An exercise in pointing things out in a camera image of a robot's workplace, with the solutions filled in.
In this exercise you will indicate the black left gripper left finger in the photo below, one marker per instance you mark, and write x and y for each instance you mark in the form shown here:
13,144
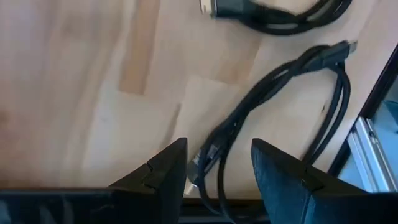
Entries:
164,186

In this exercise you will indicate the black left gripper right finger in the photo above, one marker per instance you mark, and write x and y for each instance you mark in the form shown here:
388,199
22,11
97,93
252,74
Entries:
280,193

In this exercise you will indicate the black table edge rail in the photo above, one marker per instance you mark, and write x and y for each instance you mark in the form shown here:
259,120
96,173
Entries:
377,90

